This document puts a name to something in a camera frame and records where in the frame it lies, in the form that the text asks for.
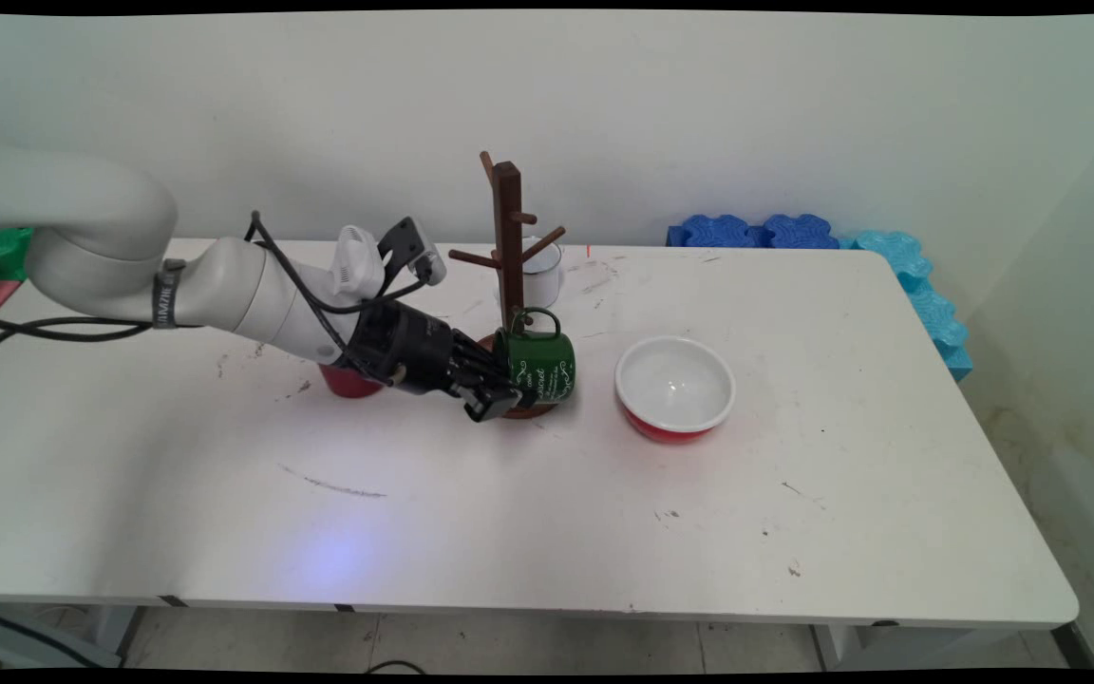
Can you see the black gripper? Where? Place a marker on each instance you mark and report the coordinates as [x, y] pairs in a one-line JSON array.
[[405, 347]]

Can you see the green enamel mug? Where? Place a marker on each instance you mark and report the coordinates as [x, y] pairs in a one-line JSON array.
[[542, 366]]

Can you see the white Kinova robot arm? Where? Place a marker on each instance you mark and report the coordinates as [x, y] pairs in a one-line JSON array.
[[110, 237]]

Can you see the white enamel mug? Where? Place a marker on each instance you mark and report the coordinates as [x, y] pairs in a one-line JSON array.
[[545, 275]]

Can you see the dark red ceramic mug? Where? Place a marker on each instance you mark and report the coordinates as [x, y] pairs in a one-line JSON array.
[[348, 382]]

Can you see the brown wooden mug tree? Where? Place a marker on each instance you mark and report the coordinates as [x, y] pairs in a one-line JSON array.
[[507, 237]]

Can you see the red bowl white inside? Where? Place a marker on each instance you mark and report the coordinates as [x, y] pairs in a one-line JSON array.
[[675, 385]]

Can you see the light blue foam mat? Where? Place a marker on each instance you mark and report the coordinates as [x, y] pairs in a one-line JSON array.
[[957, 361], [936, 318], [894, 252]]

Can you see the grey table leg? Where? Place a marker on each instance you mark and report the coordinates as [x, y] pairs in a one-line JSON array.
[[44, 635], [889, 646]]

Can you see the green plastic object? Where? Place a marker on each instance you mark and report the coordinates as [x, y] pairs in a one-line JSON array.
[[1, 252]]

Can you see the black and white camera box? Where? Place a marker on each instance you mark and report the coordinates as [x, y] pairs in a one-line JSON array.
[[409, 242]]

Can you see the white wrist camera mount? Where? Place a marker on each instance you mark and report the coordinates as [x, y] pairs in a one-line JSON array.
[[359, 261]]

